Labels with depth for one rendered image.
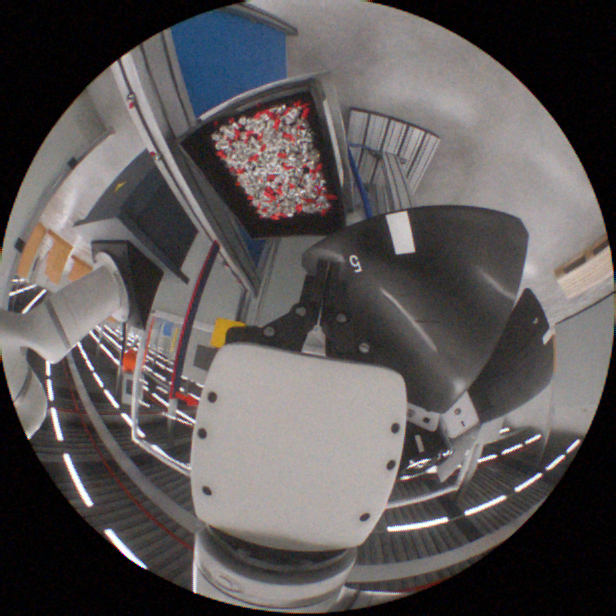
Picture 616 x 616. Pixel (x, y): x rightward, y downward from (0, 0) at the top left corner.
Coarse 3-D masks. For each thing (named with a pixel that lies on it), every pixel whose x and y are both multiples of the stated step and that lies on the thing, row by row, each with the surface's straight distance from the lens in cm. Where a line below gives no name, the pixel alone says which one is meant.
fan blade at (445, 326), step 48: (336, 240) 18; (384, 240) 16; (432, 240) 15; (480, 240) 16; (384, 288) 17; (432, 288) 16; (480, 288) 17; (384, 336) 21; (432, 336) 18; (480, 336) 19; (432, 384) 22
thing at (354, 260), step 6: (348, 252) 17; (354, 252) 17; (360, 252) 17; (348, 258) 18; (354, 258) 17; (360, 258) 17; (348, 264) 18; (354, 264) 17; (360, 264) 17; (354, 270) 18; (360, 270) 17; (366, 270) 17; (354, 276) 18; (360, 276) 18
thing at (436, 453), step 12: (408, 432) 33; (420, 432) 33; (432, 432) 33; (444, 432) 36; (408, 444) 32; (432, 444) 32; (444, 444) 34; (408, 456) 31; (420, 456) 31; (432, 456) 35; (444, 456) 38; (408, 468) 38; (420, 468) 39; (432, 468) 41
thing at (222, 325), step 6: (222, 318) 59; (216, 324) 59; (222, 324) 59; (228, 324) 58; (234, 324) 57; (240, 324) 56; (246, 324) 57; (216, 330) 59; (222, 330) 58; (216, 336) 59; (222, 336) 58; (216, 342) 58; (222, 342) 58
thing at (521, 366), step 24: (528, 288) 44; (528, 312) 43; (504, 336) 40; (528, 336) 43; (504, 360) 40; (528, 360) 43; (552, 360) 51; (480, 384) 38; (504, 384) 40; (528, 384) 45; (480, 408) 39; (504, 408) 42
